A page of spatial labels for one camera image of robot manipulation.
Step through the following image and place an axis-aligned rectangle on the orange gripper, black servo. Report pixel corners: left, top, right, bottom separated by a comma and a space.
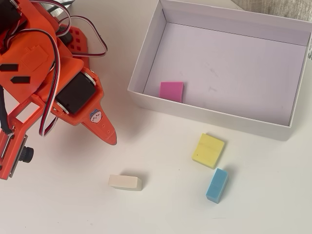
36, 57, 118, 146

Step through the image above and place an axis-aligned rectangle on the pink foam cuboid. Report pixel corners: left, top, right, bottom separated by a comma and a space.
159, 81, 185, 103

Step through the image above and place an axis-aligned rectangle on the orange robot arm with base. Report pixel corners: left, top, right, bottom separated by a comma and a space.
0, 0, 92, 103

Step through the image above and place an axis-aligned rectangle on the cream white cuboid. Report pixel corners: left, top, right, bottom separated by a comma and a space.
108, 174, 143, 192

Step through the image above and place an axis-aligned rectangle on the yellow foam cuboid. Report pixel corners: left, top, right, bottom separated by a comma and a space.
192, 133, 226, 170

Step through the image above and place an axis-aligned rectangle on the blue foam cuboid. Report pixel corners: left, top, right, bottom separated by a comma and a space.
205, 168, 229, 204

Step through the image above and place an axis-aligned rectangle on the white cardboard bin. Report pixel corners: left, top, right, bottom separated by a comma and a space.
127, 0, 312, 142

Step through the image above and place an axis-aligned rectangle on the wrist camera on orange mount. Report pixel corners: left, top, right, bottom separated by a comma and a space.
0, 98, 53, 181

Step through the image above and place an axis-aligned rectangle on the black camera cable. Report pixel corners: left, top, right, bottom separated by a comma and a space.
0, 86, 14, 137

